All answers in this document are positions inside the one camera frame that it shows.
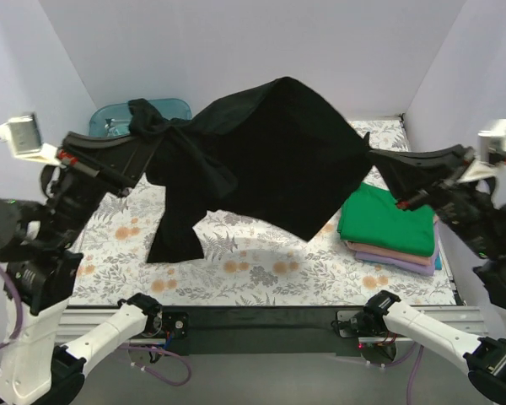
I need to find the black t shirt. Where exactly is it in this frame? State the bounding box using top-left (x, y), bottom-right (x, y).
top-left (128, 77), bottom-right (372, 263)

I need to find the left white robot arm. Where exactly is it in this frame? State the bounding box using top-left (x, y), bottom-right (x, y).
top-left (0, 132), bottom-right (163, 404)

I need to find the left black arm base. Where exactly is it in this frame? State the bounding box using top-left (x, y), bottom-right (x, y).
top-left (151, 310), bottom-right (190, 339)

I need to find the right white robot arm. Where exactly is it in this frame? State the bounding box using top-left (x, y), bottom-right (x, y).
top-left (361, 145), bottom-right (506, 404)

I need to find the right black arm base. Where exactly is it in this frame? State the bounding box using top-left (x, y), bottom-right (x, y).
top-left (331, 310), bottom-right (388, 338)

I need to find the teal plastic bin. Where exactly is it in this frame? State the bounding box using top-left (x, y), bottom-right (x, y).
top-left (89, 98), bottom-right (192, 138)

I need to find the green folded t shirt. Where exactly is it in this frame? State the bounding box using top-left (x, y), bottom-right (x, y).
top-left (337, 183), bottom-right (436, 257)

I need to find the blue folded t shirt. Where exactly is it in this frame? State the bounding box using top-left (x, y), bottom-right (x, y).
top-left (434, 250), bottom-right (442, 271)

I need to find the lilac folded t shirt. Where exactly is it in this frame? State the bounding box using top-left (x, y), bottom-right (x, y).
top-left (355, 251), bottom-right (439, 276)

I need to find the floral table mat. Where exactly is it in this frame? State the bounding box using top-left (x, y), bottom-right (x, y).
top-left (66, 119), bottom-right (457, 307)

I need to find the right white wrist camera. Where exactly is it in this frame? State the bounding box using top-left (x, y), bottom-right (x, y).
top-left (458, 119), bottom-right (506, 183)

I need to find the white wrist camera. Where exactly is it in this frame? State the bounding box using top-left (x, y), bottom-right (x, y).
top-left (458, 119), bottom-right (506, 183)
top-left (0, 112), bottom-right (61, 166)

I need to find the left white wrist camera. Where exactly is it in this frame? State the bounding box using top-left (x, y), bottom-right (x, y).
top-left (0, 112), bottom-right (61, 166)

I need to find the aluminium frame rail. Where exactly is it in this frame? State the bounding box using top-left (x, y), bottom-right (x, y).
top-left (38, 297), bottom-right (487, 369)

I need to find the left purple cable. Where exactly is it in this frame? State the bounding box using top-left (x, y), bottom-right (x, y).
top-left (0, 133), bottom-right (193, 386)

